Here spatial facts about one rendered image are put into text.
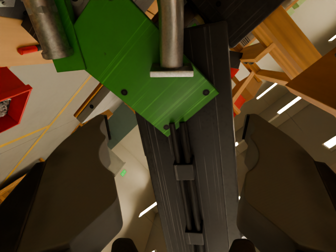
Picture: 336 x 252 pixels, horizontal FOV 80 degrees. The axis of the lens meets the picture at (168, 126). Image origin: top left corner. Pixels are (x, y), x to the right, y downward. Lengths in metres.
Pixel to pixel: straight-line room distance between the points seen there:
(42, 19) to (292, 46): 0.99
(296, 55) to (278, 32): 0.13
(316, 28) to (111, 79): 9.91
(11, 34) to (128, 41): 0.33
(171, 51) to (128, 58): 0.07
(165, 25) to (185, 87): 0.10
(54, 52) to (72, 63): 0.04
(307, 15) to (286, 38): 8.93
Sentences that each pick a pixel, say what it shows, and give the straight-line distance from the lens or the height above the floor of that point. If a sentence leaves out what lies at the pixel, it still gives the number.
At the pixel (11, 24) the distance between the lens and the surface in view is 0.56.
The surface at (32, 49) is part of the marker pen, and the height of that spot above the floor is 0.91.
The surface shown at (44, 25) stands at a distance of 0.29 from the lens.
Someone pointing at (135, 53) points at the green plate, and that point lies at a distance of 0.30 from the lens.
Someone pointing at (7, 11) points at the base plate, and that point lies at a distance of 0.53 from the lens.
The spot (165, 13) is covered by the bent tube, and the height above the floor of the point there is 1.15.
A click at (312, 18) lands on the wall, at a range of 10.08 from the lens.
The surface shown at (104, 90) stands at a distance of 0.46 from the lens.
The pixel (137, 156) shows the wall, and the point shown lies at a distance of 10.76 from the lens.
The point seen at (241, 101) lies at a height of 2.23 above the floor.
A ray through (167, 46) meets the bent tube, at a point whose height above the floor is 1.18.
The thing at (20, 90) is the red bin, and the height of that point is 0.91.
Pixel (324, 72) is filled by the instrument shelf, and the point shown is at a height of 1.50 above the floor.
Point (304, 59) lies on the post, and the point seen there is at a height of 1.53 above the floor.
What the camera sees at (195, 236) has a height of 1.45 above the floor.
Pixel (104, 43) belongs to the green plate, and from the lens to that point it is 0.31.
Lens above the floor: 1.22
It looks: 6 degrees up
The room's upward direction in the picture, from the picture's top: 136 degrees clockwise
